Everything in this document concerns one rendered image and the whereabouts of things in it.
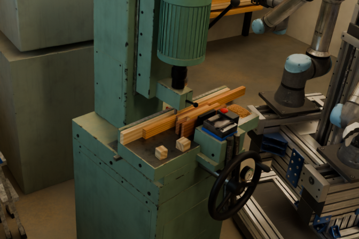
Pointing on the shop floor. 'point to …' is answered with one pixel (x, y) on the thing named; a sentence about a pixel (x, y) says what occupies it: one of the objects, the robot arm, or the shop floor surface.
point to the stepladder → (8, 191)
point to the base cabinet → (136, 206)
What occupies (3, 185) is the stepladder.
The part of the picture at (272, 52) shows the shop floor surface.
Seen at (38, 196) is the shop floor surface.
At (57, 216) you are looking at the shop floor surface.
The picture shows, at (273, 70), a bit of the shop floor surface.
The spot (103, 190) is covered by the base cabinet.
